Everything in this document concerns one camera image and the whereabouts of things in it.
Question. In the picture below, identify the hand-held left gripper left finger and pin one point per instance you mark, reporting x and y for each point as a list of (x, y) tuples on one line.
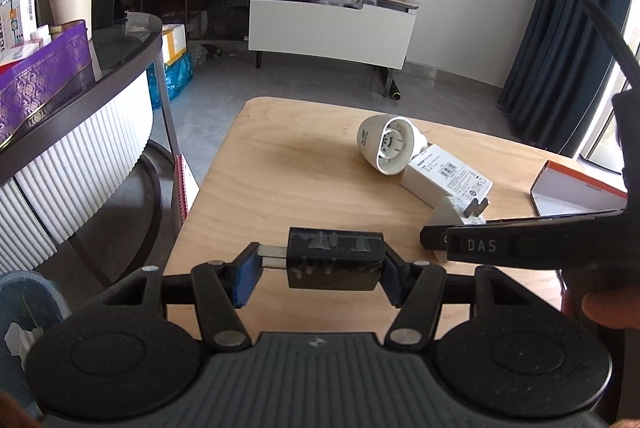
[(245, 275)]

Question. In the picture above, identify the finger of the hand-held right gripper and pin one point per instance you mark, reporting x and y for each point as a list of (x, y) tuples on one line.
[(432, 238), (617, 45)]

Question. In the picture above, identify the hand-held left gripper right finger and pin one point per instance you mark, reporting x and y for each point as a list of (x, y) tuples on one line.
[(392, 278)]

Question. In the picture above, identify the white cube charger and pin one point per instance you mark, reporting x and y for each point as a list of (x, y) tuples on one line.
[(452, 213)]

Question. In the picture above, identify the orange-edged cardboard box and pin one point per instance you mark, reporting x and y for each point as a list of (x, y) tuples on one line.
[(560, 198)]

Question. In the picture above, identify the black charger plug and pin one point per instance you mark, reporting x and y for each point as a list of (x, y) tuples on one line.
[(332, 265)]

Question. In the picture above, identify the person's right hand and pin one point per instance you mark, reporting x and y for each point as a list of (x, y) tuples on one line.
[(610, 310)]

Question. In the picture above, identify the dark blue curtain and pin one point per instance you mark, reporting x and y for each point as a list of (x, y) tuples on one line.
[(560, 33)]

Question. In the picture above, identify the white flat power adapter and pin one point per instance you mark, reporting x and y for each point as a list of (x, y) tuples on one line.
[(440, 178)]

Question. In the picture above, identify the glass door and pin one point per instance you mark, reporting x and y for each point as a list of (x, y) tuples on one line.
[(600, 133)]

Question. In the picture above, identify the red spiral notebook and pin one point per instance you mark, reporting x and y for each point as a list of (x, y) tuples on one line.
[(182, 188)]

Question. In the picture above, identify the black tube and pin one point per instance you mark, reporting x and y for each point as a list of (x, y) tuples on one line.
[(396, 92)]

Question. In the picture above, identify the ribbed white side table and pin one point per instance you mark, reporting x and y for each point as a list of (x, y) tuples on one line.
[(75, 168)]

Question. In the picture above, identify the blue plastic bag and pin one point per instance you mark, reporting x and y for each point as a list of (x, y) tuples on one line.
[(172, 78)]

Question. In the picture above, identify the trash bin with blue liner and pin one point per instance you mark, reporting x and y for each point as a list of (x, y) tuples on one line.
[(25, 298)]

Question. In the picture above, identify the white television cabinet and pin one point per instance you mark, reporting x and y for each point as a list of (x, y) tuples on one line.
[(330, 33)]

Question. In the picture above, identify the crumpled white tissue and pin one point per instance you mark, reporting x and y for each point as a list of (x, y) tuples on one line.
[(22, 338)]

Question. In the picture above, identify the cardboard box with yellow tape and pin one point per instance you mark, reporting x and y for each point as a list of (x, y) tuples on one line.
[(172, 43)]

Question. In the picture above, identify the purple patterned box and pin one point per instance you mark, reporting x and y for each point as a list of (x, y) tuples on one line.
[(45, 73)]

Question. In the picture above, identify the black stand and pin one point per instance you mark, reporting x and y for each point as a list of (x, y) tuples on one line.
[(105, 3)]

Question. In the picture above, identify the white paper cup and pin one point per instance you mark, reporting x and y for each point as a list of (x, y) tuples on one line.
[(72, 8)]

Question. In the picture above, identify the white printed carton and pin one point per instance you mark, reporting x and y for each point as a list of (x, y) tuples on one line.
[(17, 15)]

